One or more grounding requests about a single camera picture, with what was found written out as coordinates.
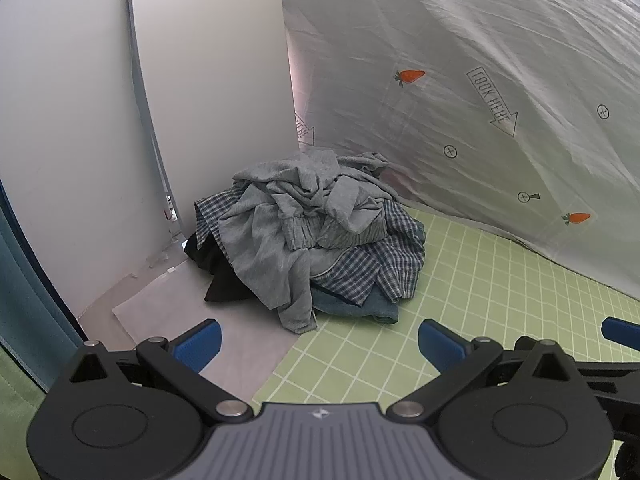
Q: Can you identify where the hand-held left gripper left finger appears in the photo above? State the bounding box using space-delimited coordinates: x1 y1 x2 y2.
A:
69 318 252 424

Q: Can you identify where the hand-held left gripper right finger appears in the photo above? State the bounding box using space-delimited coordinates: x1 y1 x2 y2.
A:
387 318 581 422

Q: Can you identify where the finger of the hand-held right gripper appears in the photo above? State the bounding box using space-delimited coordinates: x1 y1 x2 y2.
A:
575 365 640 411
601 316 640 347

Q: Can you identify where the grey sweatshirt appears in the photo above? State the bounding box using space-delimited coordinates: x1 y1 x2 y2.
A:
218 149 392 335

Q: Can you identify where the white paper sheet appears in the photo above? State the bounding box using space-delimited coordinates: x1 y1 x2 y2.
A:
112 255 301 403

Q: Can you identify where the black garment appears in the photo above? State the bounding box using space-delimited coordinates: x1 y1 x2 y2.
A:
184 230 253 304

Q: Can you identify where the blue garment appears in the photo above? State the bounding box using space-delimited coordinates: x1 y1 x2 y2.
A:
309 280 401 325

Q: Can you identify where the blue plaid shirt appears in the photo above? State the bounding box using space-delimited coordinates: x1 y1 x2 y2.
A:
194 193 427 306

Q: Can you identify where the teal curtain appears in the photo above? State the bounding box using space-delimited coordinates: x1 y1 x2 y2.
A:
0 180 87 392

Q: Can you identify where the green cloth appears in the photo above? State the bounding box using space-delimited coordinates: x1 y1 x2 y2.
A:
0 345 47 480

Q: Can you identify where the white rounded board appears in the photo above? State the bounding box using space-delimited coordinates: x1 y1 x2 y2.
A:
128 0 301 246

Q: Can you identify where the white carrot-print sheet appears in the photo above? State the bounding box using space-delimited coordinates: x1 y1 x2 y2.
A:
270 0 640 306

